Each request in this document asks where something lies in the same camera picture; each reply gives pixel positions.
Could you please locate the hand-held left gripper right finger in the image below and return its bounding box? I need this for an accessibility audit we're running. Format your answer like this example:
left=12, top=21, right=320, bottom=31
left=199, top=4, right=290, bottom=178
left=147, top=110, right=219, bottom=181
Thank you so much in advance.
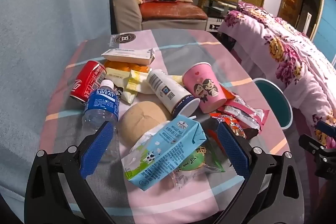
left=217, top=122, right=305, bottom=224

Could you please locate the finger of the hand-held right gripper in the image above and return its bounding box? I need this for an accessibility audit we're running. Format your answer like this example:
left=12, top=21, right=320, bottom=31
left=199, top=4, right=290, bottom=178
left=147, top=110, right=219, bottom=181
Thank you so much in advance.
left=299, top=134, right=336, bottom=154
left=316, top=120, right=336, bottom=134

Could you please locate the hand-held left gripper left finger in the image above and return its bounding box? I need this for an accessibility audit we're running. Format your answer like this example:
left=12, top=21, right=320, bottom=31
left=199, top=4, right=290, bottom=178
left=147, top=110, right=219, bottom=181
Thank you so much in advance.
left=25, top=120, right=117, bottom=224

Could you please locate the orange printed snack wrapper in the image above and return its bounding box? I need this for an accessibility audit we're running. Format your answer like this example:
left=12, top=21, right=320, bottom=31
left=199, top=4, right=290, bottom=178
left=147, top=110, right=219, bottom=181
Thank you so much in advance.
left=209, top=112, right=248, bottom=151

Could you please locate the tan coconut shell bowl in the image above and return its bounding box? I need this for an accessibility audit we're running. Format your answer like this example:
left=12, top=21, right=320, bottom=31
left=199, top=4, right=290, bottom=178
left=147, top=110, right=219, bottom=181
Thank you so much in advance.
left=118, top=101, right=174, bottom=147

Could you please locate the teal trash bin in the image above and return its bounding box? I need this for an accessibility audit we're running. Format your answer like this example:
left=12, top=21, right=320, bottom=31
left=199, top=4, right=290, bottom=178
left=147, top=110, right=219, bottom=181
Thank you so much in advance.
left=253, top=78, right=293, bottom=130

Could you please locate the blue milk carton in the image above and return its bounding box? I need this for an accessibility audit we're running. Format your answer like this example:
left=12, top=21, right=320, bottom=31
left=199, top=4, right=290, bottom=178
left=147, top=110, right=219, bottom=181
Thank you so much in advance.
left=124, top=114, right=206, bottom=191

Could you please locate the red soda can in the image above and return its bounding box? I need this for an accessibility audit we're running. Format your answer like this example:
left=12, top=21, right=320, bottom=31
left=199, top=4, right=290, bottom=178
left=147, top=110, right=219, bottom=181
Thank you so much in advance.
left=70, top=60, right=108, bottom=106

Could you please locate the yellow white wrapper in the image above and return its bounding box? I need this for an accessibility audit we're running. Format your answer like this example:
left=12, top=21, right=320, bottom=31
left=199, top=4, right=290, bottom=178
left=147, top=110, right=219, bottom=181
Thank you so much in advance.
left=125, top=70, right=153, bottom=105

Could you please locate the orange and cream snack packet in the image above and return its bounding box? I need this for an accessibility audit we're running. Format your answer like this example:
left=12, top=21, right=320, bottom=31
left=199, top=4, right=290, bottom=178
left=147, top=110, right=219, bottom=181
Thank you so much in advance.
left=104, top=60, right=153, bottom=84

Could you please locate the long white cardboard box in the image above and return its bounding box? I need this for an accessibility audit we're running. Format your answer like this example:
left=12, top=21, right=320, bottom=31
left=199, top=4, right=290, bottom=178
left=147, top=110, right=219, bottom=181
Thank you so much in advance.
left=101, top=48, right=156, bottom=66

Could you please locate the green pastry packet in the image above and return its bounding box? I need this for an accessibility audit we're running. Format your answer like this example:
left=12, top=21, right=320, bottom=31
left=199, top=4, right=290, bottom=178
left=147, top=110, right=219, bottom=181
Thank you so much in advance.
left=171, top=145, right=226, bottom=189

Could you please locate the pink red snack wrapper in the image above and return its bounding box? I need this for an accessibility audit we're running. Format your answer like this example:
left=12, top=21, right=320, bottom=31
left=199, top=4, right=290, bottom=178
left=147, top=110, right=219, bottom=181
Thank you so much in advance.
left=217, top=97, right=271, bottom=139

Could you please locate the blue label water bottle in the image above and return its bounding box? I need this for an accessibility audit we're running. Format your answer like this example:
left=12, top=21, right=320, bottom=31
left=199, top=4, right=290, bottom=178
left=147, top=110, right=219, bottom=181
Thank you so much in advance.
left=81, top=79, right=121, bottom=159

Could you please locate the plain orange wrapper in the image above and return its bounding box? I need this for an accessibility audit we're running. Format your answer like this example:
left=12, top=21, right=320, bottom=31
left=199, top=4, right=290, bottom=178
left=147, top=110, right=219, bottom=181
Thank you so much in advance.
left=220, top=84, right=238, bottom=106

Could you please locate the pink cartoon paper cup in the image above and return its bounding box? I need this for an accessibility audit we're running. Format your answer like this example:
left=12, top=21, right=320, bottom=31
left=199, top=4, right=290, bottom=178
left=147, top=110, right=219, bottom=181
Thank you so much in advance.
left=182, top=62, right=227, bottom=114

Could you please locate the white drink bottle dark cap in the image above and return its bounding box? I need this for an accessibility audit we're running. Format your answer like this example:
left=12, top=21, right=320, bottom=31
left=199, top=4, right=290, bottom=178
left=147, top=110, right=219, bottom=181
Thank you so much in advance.
left=146, top=69, right=200, bottom=117

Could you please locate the pink floral blanket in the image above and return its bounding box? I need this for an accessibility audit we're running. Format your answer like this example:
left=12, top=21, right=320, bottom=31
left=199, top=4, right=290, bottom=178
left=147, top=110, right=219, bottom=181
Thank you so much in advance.
left=218, top=1, right=336, bottom=159

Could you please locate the pink plaid tablecloth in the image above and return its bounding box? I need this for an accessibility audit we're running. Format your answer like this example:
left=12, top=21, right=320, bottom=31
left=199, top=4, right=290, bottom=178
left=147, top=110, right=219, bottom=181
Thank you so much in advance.
left=39, top=28, right=292, bottom=224

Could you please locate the paper with round black emblem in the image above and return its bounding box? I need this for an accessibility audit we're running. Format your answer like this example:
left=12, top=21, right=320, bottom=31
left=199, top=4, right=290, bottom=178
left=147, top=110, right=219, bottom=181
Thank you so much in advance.
left=108, top=31, right=143, bottom=47

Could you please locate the blue grey curtain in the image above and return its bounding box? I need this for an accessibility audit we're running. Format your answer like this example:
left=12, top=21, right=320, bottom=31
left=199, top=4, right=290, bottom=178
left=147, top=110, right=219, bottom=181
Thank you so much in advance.
left=0, top=0, right=118, bottom=201

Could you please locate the black glass media cabinet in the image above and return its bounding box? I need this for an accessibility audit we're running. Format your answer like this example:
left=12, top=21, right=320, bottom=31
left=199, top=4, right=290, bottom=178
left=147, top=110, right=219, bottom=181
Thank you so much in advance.
left=203, top=0, right=238, bottom=31

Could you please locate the beige and brown armchair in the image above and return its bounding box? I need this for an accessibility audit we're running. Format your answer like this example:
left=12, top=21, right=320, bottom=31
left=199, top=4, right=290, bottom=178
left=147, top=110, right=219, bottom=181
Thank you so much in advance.
left=112, top=0, right=209, bottom=33

